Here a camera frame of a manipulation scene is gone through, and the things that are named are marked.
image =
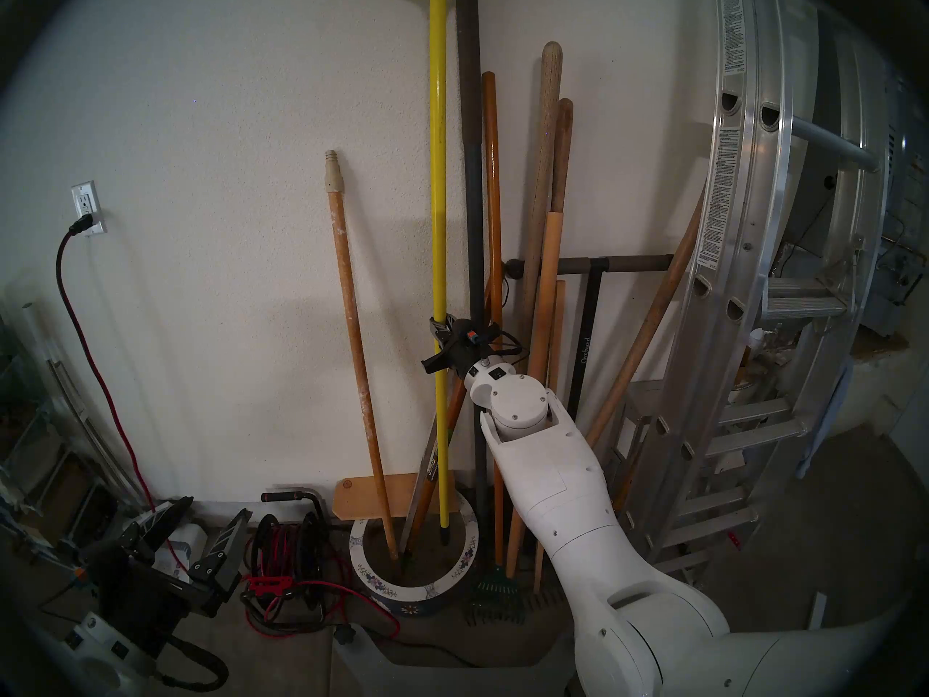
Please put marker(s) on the grey metal appliance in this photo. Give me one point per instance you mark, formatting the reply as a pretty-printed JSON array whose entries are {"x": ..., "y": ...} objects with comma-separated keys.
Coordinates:
[{"x": 896, "y": 289}]

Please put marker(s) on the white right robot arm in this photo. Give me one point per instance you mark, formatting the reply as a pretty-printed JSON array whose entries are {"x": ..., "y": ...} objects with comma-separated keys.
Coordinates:
[{"x": 566, "y": 499}]

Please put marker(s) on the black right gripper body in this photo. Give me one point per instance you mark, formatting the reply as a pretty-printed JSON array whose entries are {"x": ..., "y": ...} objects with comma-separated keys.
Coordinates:
[{"x": 475, "y": 343}]

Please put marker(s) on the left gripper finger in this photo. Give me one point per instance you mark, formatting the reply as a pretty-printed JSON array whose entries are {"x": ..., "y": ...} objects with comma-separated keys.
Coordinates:
[
  {"x": 225, "y": 550},
  {"x": 160, "y": 525}
]

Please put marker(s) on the white wall outlet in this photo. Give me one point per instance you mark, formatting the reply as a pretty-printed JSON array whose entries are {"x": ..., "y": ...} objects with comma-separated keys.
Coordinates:
[{"x": 86, "y": 200}]

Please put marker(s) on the black metal rake head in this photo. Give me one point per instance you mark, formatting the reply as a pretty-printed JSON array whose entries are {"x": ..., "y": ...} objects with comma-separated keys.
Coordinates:
[{"x": 544, "y": 597}]

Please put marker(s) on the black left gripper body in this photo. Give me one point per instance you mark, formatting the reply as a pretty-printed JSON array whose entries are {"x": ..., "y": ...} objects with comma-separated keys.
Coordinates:
[{"x": 152, "y": 594}]

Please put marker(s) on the grey folding step stool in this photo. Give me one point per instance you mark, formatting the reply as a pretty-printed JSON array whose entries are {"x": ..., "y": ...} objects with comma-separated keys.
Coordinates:
[{"x": 646, "y": 412}]

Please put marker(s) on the light smooth wooden dowel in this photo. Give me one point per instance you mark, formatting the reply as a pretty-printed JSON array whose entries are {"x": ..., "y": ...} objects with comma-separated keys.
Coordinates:
[{"x": 548, "y": 289}]

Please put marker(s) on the aluminium extension ladder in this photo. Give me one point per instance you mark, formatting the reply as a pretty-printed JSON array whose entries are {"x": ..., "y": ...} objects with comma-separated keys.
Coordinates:
[{"x": 726, "y": 194}]

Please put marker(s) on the white plastic container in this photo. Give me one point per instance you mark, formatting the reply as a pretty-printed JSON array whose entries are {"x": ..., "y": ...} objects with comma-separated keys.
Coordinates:
[{"x": 190, "y": 539}]

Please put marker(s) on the long dark grey pole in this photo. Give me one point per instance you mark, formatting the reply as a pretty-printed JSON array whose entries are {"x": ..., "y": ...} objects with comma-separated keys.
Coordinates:
[{"x": 472, "y": 194}]

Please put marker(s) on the white floral ceramic pot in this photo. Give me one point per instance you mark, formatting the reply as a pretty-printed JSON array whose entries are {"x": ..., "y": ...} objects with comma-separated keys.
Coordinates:
[{"x": 406, "y": 597}]

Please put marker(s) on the wooden pole with threaded tip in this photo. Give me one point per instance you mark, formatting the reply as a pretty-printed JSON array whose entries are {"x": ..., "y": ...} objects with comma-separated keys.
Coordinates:
[{"x": 348, "y": 282}]

